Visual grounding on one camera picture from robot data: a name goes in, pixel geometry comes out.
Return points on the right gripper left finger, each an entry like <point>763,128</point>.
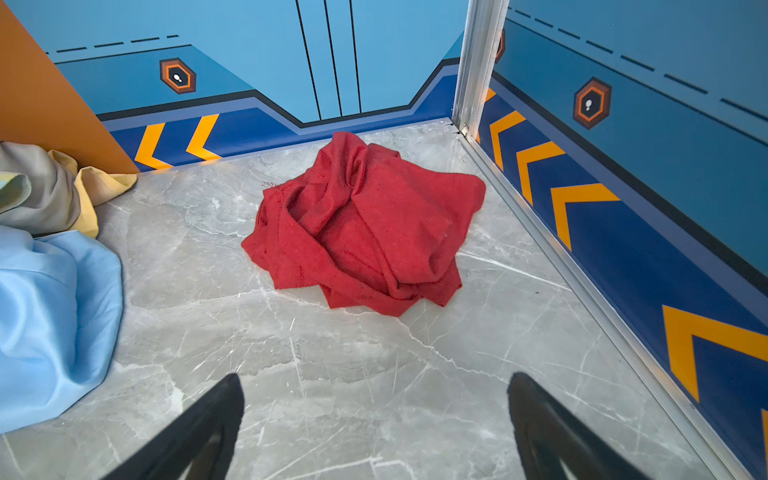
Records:
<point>198,444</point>

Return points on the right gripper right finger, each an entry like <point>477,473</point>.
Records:
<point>554,444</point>

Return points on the dark red cloth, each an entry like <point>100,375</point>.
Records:
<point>366,226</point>

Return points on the light blue cloth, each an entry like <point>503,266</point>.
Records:
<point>61,309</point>

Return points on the yellow cloth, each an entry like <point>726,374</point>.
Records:
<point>94,187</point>

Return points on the grey cloth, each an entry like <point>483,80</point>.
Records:
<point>53,205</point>

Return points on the floral pastel cloth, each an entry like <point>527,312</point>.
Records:
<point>15,189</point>

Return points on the right aluminium corner post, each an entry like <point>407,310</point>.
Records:
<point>482,37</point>

